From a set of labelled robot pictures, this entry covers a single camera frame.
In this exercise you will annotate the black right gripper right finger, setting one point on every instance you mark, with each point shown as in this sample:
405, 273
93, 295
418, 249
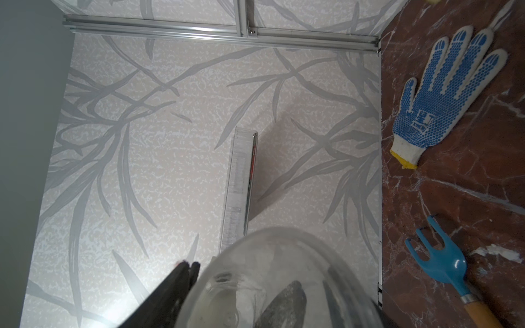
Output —
387, 322

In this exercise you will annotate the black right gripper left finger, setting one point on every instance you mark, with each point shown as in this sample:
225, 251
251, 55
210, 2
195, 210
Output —
163, 306

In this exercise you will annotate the glass jar with oatmeal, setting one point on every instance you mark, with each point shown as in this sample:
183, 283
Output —
278, 277

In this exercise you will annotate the blue dotted white work glove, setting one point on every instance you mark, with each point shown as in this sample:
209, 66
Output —
457, 71

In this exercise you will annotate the blue wooden-handled garden fork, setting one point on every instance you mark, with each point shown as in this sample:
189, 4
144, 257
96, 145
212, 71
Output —
449, 266

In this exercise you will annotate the clear plastic wall shelf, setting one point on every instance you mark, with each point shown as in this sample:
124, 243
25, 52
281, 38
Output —
239, 187

